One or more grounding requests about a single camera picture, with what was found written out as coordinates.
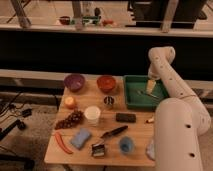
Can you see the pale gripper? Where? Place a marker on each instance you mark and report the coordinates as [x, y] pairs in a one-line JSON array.
[[150, 86]]

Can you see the silver metal fork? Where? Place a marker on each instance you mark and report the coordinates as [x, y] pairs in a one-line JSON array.
[[145, 93]]

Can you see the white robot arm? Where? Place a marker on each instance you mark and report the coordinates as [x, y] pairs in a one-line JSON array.
[[179, 119]]

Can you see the green plastic tray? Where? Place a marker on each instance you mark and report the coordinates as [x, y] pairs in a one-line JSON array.
[[136, 95]]

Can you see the small orange tipped object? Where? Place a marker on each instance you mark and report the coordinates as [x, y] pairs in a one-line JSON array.
[[150, 120]]

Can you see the black rectangular block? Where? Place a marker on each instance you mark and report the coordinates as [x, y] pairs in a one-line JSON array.
[[124, 117]]

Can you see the orange bowl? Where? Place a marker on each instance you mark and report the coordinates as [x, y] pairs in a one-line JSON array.
[[106, 83]]

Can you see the blue small cup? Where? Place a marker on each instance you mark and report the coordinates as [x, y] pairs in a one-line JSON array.
[[126, 145]]

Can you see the white cloth piece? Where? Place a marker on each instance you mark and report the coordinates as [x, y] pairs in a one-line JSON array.
[[150, 152]]

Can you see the white plastic cup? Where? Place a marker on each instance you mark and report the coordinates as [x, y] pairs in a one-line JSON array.
[[92, 114]]

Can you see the purple bowl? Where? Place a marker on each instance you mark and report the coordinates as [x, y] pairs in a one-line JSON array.
[[74, 82]]

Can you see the bunch of dark grapes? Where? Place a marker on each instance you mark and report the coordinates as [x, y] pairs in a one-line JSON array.
[[70, 121]]

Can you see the orange fruit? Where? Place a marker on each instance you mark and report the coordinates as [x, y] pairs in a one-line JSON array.
[[70, 102]]

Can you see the small dark box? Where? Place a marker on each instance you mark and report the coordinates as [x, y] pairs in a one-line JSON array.
[[98, 150]]

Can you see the blue sponge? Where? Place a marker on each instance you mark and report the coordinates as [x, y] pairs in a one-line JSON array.
[[80, 138]]

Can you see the black handled knife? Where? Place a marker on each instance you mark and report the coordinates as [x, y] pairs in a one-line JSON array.
[[114, 132]]

